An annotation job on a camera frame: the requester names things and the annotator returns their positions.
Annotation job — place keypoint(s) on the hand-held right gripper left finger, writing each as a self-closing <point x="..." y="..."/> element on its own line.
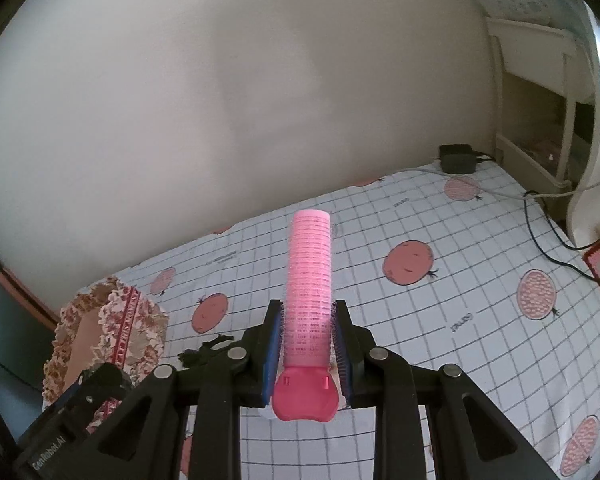
<point x="270" y="360"/>

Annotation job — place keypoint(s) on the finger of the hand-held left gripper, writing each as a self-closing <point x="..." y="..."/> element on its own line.
<point x="102" y="382"/>

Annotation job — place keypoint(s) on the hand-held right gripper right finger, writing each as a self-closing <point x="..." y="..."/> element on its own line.
<point x="344" y="360"/>

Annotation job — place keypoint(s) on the floral cardboard box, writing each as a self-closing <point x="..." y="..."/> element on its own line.
<point x="115" y="325"/>

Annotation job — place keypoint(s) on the black toy figure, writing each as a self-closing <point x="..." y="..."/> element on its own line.
<point x="205" y="352"/>

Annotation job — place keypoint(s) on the pink hair roller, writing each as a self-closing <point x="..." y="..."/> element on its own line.
<point x="310" y="285"/>

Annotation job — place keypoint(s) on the checked tablecloth covered desktop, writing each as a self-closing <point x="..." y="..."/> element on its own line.
<point x="430" y="340"/>

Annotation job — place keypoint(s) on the pink flat board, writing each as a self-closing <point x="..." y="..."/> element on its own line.
<point x="25" y="290"/>

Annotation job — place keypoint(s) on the black power adapter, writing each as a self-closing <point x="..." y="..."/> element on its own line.
<point x="456" y="157"/>

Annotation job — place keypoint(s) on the white chair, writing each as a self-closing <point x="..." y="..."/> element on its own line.
<point x="597" y="160"/>

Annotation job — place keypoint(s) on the white wooden shelf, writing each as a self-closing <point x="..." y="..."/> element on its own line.
<point x="530" y="70"/>

